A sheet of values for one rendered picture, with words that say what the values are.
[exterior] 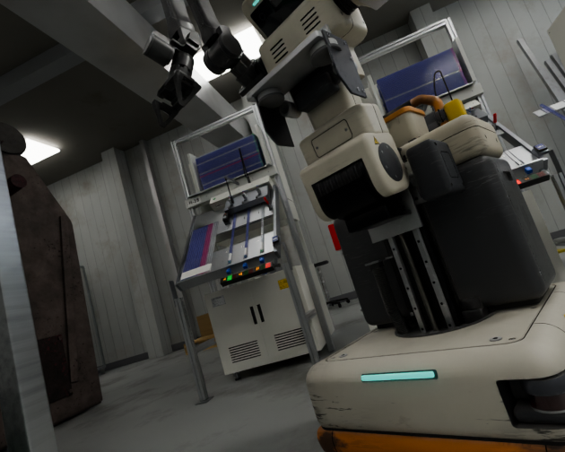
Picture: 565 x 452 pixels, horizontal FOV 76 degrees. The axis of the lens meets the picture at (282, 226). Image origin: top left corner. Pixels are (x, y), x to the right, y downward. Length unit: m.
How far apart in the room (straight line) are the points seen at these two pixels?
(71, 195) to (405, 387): 8.11
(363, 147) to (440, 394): 0.56
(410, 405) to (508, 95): 6.04
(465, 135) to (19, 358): 1.04
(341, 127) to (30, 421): 0.83
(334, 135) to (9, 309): 0.78
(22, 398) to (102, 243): 7.50
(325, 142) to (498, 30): 6.21
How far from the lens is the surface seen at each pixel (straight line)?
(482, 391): 0.85
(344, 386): 1.00
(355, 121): 0.96
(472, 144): 1.11
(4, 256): 0.50
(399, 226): 1.08
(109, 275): 7.83
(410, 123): 1.23
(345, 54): 0.98
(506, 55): 6.93
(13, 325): 0.48
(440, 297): 1.11
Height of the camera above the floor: 0.51
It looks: 9 degrees up
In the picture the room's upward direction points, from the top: 17 degrees counter-clockwise
